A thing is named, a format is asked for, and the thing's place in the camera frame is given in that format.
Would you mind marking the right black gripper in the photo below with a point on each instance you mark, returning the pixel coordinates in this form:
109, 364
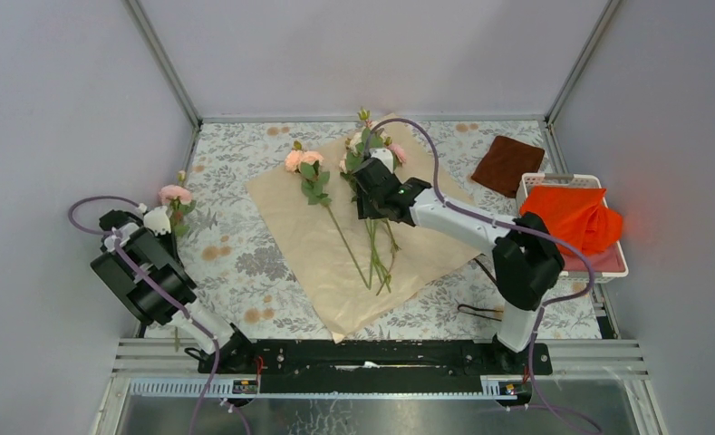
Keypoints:
363, 208

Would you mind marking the orange cloth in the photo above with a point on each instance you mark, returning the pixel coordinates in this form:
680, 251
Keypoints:
576, 215

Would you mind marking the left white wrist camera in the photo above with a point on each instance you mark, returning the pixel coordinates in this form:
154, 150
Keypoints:
155, 219

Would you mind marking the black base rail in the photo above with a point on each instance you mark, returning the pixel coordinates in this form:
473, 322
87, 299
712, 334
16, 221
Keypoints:
383, 367

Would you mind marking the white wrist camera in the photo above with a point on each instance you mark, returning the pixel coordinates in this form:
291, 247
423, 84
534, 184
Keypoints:
155, 219
385, 156

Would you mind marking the pale pink fake flower stem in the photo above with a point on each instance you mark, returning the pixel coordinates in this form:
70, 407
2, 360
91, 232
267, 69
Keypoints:
314, 177

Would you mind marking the pink fake rose spray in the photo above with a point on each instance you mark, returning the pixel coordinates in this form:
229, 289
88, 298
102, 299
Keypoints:
349, 162

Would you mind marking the brown towel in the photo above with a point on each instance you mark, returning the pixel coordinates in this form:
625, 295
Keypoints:
507, 160

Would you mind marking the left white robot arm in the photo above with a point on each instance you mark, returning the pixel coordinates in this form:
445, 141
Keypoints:
143, 270

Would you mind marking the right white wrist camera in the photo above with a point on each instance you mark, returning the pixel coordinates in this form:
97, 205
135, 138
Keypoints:
385, 156

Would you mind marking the floral patterned table mat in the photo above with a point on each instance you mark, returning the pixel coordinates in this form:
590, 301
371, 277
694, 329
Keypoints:
243, 276

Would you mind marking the pink cloth in basket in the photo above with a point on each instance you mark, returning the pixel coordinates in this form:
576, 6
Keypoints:
608, 261

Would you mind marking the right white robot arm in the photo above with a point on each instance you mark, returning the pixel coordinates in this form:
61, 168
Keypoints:
526, 263

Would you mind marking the large pink fake rose stem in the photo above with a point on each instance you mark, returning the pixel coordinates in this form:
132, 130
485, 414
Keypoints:
179, 202

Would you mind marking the peach wrapping paper sheet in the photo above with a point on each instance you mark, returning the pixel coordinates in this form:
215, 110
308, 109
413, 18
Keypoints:
310, 245

